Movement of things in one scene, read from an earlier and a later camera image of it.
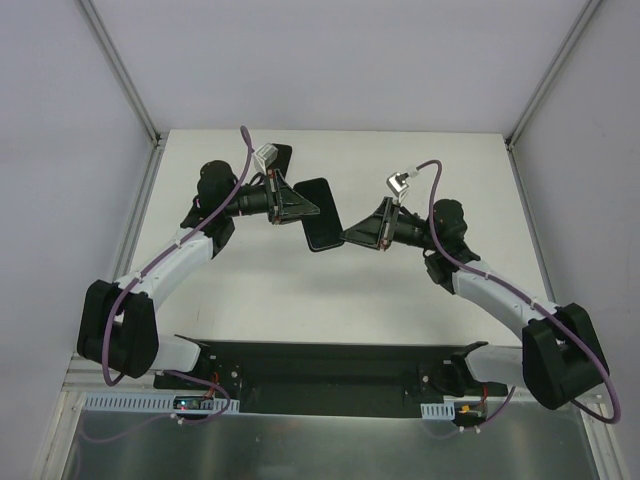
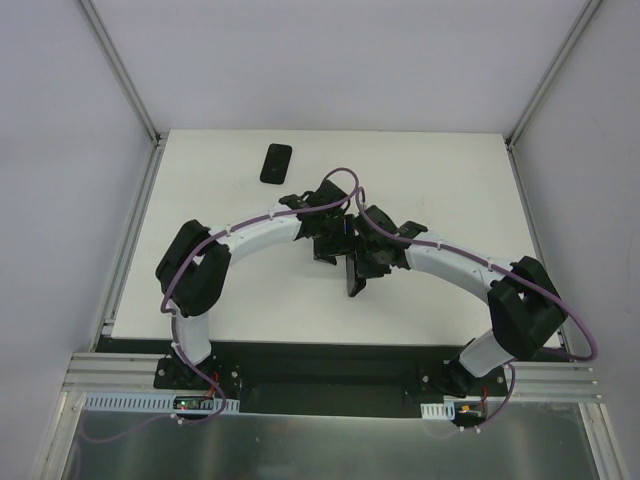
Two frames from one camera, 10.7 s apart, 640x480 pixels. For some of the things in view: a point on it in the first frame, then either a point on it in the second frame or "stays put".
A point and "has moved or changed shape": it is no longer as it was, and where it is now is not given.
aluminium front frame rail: [87, 376] stays put
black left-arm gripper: [273, 198] -> [329, 248]
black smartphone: [322, 230] has moved or changed shape
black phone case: [283, 158] stays put
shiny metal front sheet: [551, 444] stays put
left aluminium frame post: [122, 71] stays put
